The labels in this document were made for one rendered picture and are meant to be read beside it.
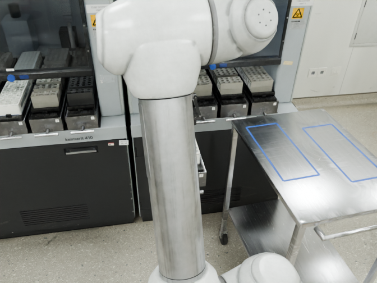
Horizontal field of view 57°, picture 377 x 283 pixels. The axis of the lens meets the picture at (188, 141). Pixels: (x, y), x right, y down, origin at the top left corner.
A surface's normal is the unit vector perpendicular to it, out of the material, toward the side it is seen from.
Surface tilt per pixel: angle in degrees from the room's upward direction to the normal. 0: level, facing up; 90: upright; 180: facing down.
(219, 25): 68
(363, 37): 90
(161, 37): 76
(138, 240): 0
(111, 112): 90
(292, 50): 90
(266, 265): 7
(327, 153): 0
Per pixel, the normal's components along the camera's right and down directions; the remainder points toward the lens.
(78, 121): 0.18, 0.59
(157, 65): 0.14, 0.34
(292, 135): 0.02, -0.80
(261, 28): 0.43, 0.07
